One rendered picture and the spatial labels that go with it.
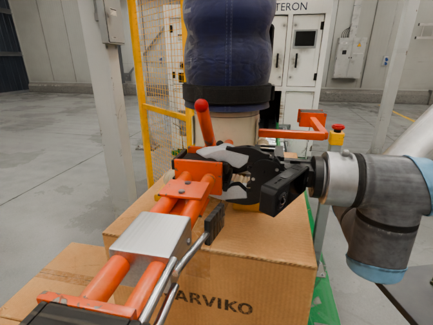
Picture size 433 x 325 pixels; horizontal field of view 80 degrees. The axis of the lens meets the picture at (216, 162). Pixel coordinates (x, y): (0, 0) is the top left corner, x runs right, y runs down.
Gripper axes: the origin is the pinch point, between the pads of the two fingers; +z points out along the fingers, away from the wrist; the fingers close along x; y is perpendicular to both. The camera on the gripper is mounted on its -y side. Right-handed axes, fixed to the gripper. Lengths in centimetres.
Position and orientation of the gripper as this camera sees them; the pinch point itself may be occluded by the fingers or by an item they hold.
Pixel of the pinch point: (202, 172)
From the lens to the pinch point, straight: 45.5
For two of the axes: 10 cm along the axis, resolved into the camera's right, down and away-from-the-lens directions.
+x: 0.0, -9.3, -3.7
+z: -9.8, -0.7, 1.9
